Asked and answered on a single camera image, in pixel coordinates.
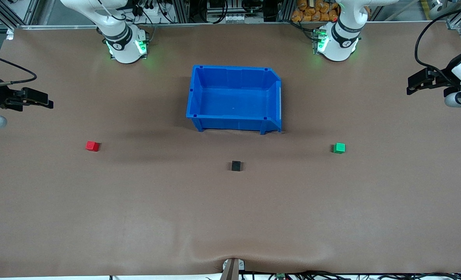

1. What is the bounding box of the pile of orange objects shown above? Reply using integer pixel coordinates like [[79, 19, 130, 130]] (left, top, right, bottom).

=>
[[291, 0, 340, 23]]

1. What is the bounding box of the white power strip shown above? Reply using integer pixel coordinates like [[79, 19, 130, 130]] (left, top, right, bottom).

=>
[[136, 3, 165, 17]]

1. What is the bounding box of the blue plastic storage bin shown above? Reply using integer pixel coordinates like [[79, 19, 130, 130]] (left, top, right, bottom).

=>
[[186, 65, 282, 135]]

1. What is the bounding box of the brown table mat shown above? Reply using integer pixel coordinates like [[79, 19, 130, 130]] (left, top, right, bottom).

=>
[[0, 21, 461, 277]]

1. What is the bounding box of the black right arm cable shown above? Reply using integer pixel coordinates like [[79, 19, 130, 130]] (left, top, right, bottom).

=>
[[0, 49, 39, 84]]

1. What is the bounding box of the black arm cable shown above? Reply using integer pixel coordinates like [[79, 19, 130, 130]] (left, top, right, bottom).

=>
[[0, 49, 39, 84], [415, 3, 461, 75]]

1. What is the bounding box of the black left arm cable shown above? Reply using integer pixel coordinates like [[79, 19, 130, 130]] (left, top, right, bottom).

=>
[[415, 3, 461, 75]]

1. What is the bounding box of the metal table edge bracket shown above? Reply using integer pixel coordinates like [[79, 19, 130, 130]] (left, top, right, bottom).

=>
[[222, 257, 246, 280]]

